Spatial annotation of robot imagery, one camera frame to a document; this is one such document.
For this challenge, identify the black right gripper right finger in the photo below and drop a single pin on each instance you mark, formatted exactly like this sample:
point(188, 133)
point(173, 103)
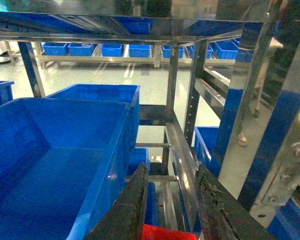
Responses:
point(221, 216)

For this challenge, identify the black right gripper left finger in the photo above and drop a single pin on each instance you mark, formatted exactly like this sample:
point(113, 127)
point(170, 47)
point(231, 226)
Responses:
point(126, 217)

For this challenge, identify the red toy block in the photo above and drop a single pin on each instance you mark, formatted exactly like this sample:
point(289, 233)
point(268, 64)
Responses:
point(151, 232)

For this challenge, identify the stainless steel flow rack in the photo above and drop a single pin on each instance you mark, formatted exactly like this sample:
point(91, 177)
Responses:
point(246, 59)

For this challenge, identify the large blue bin upper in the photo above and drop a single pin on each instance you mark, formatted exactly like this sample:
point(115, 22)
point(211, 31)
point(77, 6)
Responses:
point(62, 166)

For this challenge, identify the blue bin behind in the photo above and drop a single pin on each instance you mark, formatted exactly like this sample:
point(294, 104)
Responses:
point(123, 93)

